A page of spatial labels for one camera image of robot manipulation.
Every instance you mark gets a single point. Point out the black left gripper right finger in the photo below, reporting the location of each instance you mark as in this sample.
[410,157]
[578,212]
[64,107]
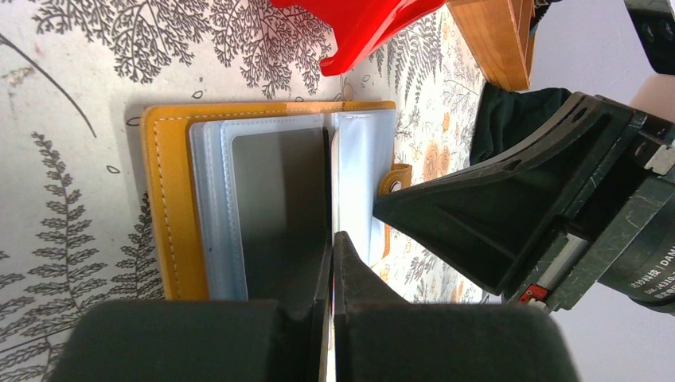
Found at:
[382,337]

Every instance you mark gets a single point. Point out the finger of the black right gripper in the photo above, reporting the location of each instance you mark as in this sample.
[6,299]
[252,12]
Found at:
[487,220]

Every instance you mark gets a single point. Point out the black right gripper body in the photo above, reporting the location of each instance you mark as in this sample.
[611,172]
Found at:
[616,227]

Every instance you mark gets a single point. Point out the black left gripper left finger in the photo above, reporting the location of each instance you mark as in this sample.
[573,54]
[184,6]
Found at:
[279,334]

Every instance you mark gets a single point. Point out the gold VIP credit card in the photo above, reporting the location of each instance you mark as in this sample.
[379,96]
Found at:
[331,374]

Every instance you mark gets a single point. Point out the yellow leather card holder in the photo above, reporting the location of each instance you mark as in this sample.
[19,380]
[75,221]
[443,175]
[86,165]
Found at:
[189,163]

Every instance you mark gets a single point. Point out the dark credit card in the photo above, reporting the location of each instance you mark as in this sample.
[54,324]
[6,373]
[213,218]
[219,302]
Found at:
[281,191]

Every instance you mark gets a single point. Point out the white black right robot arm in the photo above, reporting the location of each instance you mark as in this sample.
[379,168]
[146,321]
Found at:
[654,53]

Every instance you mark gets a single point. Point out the black cloth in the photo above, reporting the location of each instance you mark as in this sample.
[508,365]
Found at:
[505,118]

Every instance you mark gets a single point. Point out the brown compartment organizer tray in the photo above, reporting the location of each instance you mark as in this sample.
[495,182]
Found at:
[497,33]

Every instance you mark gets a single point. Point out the red plastic bin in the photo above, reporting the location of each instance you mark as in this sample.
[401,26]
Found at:
[361,26]

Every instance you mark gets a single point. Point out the floral table mat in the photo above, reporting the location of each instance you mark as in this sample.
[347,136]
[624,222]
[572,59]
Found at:
[75,78]

